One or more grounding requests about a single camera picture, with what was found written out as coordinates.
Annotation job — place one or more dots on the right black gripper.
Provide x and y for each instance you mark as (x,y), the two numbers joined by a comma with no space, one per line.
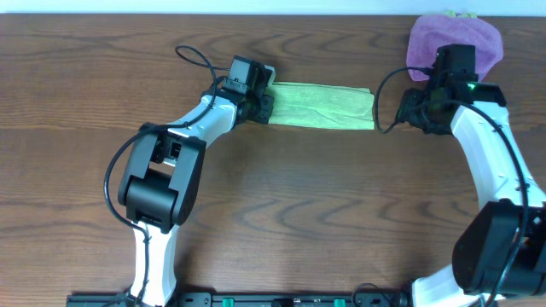
(421,118)

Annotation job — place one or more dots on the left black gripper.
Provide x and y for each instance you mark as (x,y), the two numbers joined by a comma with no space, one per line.
(263,101)

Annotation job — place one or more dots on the green microfiber cloth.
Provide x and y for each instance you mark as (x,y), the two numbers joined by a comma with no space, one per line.
(320,106)

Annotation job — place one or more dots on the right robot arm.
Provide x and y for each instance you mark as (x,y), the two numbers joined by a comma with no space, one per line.
(501,254)

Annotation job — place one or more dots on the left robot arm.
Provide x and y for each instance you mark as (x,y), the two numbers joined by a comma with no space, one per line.
(161,180)

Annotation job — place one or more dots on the purple microfiber cloth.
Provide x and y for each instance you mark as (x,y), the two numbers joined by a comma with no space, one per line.
(436,30)

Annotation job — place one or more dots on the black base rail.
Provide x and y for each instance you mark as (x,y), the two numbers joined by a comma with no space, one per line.
(364,299)

